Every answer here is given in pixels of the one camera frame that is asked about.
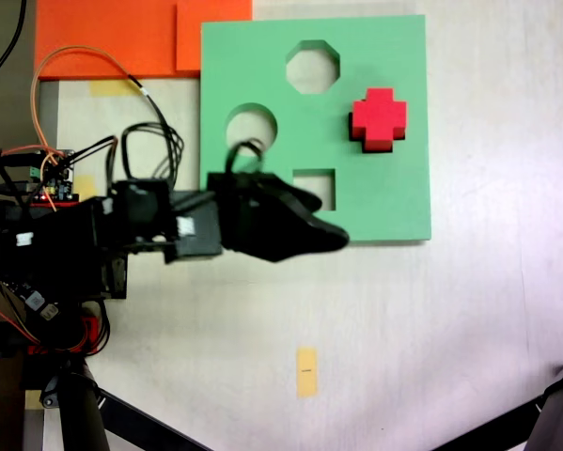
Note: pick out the red cross columnar block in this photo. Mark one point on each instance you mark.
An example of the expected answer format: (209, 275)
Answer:
(380, 117)

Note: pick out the green shape sorter board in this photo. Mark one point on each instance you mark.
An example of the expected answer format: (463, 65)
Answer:
(394, 197)

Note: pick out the yellow tape piece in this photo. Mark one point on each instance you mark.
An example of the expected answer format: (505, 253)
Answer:
(307, 373)
(87, 185)
(112, 88)
(33, 399)

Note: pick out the circuit board with connectors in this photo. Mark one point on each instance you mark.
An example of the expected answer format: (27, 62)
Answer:
(51, 181)

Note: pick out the small black circuit board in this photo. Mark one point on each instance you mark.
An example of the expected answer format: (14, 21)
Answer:
(36, 300)

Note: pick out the thin black tripod leg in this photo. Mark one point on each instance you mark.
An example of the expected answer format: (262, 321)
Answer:
(492, 425)
(159, 430)

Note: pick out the red black table clamp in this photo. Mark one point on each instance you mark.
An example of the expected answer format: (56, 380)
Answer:
(4, 340)
(8, 211)

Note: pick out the thick black tripod leg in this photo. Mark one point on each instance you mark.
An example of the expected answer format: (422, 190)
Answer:
(81, 418)
(560, 413)

